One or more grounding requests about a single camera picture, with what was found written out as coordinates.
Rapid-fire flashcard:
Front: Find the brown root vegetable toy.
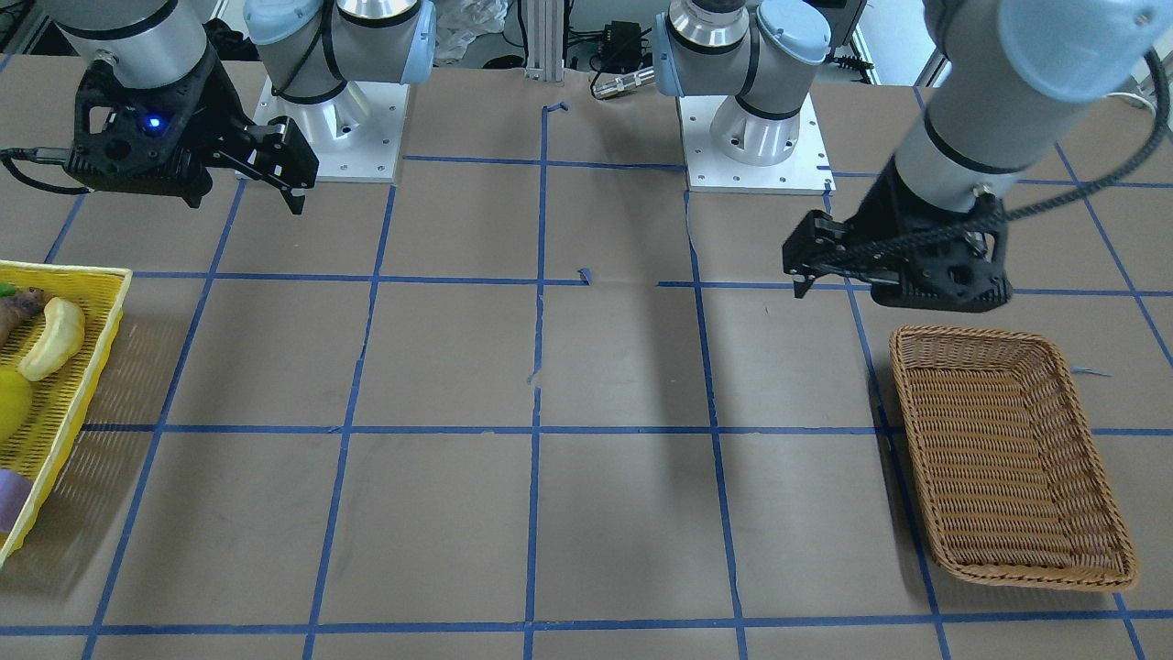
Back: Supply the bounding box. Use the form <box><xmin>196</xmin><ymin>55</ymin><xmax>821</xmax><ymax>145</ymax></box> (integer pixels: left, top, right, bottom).
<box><xmin>0</xmin><ymin>283</ymin><xmax>47</xmax><ymax>347</ymax></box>

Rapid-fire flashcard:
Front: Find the aluminium profile post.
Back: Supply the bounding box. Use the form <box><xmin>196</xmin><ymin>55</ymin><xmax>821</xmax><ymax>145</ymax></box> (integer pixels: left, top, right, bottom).
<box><xmin>518</xmin><ymin>1</ymin><xmax>568</xmax><ymax>86</ymax></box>

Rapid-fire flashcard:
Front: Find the black power adapter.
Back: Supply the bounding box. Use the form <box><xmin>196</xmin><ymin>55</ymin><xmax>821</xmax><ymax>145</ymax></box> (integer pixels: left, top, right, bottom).
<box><xmin>599</xmin><ymin>21</ymin><xmax>642</xmax><ymax>66</ymax></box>

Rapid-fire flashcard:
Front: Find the black braided cable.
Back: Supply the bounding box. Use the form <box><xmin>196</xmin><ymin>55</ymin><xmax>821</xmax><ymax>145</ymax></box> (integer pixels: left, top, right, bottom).
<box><xmin>806</xmin><ymin>48</ymin><xmax>1173</xmax><ymax>275</ymax></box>

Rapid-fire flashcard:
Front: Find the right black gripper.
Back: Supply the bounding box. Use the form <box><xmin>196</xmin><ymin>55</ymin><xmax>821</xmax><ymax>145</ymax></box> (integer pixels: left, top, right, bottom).
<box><xmin>62</xmin><ymin>42</ymin><xmax>319</xmax><ymax>215</ymax></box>

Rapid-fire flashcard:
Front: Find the white plastic bag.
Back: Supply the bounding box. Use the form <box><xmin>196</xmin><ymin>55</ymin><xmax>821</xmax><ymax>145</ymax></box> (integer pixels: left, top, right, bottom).
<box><xmin>434</xmin><ymin>1</ymin><xmax>510</xmax><ymax>64</ymax></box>

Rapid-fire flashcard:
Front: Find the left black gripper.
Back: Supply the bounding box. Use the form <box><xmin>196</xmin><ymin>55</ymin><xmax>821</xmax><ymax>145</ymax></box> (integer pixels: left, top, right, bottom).
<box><xmin>781</xmin><ymin>161</ymin><xmax>1013</xmax><ymax>309</ymax></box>

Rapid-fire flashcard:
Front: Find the yellow round fruit toy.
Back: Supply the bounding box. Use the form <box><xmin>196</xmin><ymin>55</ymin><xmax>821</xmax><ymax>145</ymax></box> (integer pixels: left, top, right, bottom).
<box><xmin>0</xmin><ymin>367</ymin><xmax>34</xmax><ymax>442</ymax></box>

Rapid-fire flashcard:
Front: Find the yellow woven basket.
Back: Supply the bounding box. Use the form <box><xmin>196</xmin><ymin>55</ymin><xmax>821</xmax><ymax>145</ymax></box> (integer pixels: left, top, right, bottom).
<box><xmin>4</xmin><ymin>260</ymin><xmax>133</xmax><ymax>559</ymax></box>

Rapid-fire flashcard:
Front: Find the yellow banana toy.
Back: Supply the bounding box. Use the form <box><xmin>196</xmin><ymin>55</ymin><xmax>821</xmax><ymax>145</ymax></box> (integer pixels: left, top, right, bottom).
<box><xmin>16</xmin><ymin>297</ymin><xmax>84</xmax><ymax>381</ymax></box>

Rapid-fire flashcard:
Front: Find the brown wicker basket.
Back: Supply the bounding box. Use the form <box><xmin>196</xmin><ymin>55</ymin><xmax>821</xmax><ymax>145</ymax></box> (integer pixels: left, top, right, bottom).
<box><xmin>889</xmin><ymin>324</ymin><xmax>1141</xmax><ymax>592</ymax></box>

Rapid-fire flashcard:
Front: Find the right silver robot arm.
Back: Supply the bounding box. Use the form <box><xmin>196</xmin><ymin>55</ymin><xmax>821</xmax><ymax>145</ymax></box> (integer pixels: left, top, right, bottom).
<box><xmin>23</xmin><ymin>1</ymin><xmax>438</xmax><ymax>215</ymax></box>

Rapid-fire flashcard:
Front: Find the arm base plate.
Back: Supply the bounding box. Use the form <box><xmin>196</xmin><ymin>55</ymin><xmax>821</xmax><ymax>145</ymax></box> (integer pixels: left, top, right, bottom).
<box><xmin>252</xmin><ymin>79</ymin><xmax>413</xmax><ymax>184</ymax></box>
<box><xmin>677</xmin><ymin>95</ymin><xmax>838</xmax><ymax>196</ymax></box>

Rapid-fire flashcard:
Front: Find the silver cylindrical connector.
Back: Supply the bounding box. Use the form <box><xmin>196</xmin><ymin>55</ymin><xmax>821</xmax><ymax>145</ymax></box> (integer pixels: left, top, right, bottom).
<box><xmin>590</xmin><ymin>67</ymin><xmax>656</xmax><ymax>101</ymax></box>

